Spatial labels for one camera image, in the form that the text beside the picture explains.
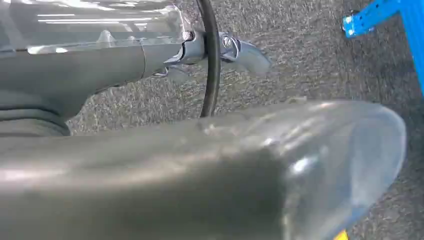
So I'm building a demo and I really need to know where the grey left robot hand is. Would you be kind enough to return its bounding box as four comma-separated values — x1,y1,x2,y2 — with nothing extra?
0,0,407,240

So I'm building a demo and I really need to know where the blue metal frame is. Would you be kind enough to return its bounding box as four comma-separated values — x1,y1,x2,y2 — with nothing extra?
341,0,424,97

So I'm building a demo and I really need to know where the black cable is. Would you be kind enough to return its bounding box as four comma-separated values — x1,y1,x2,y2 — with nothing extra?
195,0,222,118

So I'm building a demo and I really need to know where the ribbed grey left arm sleeve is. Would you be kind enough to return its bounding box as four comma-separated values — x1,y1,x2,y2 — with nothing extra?
0,90,71,137

